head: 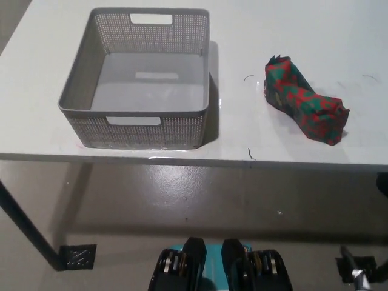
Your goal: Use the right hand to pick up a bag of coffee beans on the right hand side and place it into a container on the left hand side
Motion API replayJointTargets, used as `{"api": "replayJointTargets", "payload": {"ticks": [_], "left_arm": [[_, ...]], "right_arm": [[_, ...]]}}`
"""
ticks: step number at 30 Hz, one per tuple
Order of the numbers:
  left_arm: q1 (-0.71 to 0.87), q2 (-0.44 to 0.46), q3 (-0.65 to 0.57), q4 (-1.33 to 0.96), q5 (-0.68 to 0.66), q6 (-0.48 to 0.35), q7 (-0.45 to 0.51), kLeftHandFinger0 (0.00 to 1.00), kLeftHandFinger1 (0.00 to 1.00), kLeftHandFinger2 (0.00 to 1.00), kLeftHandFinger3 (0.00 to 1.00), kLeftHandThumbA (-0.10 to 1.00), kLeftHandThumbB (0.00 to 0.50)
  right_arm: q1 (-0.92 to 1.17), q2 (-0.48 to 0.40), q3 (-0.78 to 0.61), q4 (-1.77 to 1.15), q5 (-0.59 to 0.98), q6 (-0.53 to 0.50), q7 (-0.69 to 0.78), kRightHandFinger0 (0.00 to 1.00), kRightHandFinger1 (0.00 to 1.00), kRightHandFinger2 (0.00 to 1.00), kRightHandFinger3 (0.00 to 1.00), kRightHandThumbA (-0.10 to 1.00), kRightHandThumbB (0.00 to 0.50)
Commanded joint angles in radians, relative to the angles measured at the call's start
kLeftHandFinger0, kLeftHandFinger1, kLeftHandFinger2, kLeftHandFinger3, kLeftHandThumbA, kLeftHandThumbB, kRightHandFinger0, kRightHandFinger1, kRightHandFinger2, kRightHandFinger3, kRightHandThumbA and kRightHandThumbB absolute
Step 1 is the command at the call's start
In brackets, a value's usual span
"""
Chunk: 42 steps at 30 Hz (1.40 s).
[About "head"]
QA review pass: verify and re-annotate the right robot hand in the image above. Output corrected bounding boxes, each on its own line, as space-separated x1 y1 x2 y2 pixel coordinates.
339 245 370 290

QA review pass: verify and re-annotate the red green coffee bean bag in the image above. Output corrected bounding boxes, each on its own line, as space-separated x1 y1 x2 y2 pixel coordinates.
263 55 351 147

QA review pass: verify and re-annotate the grey perforated plastic basket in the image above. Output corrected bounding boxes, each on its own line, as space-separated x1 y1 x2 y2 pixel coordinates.
56 7 211 149

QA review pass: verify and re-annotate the black metal table leg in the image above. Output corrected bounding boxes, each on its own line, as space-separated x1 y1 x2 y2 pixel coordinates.
0 178 61 270

